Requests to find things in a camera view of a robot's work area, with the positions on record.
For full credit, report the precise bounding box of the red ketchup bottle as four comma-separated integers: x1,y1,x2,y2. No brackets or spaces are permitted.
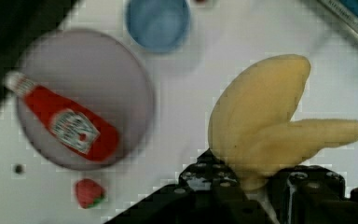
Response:
4,71,119,161

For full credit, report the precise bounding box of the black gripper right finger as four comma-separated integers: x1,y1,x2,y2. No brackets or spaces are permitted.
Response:
267,165,358,224

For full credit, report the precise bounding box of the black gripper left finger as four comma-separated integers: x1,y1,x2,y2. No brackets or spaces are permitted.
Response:
105,149,273,224

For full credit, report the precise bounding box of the red toy strawberry near plate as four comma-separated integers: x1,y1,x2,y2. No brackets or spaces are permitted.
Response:
75,178,105,209

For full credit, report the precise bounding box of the grey round plate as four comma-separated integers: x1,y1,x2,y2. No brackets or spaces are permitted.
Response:
17,29,155,171

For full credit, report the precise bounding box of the blue bowl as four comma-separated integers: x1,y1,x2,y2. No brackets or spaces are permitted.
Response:
124,0,191,53

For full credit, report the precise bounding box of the yellow peeled toy banana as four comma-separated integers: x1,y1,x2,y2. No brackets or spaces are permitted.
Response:
208,54,358,191

